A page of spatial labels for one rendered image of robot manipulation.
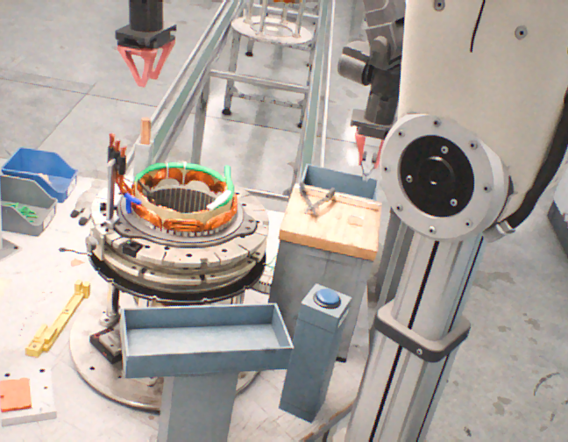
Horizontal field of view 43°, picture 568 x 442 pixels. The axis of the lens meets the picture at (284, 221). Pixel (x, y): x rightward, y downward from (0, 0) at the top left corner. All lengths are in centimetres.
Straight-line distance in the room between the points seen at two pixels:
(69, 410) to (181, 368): 35
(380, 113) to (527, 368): 187
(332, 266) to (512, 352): 178
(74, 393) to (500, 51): 99
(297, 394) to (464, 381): 156
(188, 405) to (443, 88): 64
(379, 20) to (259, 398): 73
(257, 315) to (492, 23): 64
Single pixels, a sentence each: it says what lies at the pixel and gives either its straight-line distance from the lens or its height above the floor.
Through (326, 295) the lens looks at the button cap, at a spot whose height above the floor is 104.
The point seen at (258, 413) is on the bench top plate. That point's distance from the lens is 141.
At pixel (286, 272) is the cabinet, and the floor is 97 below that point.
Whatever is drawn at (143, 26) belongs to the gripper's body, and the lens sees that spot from 127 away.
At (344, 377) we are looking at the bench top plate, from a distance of 152.
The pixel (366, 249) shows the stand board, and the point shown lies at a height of 106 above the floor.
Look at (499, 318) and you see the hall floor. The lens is 328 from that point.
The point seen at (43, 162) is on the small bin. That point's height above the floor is 82.
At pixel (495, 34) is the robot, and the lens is 74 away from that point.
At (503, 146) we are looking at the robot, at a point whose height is 150.
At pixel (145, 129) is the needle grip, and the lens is 135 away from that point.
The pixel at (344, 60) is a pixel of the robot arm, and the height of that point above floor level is 136.
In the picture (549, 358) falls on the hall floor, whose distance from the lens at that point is 318.
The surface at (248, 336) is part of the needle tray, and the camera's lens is 118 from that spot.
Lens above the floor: 178
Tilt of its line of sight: 30 degrees down
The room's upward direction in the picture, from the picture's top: 11 degrees clockwise
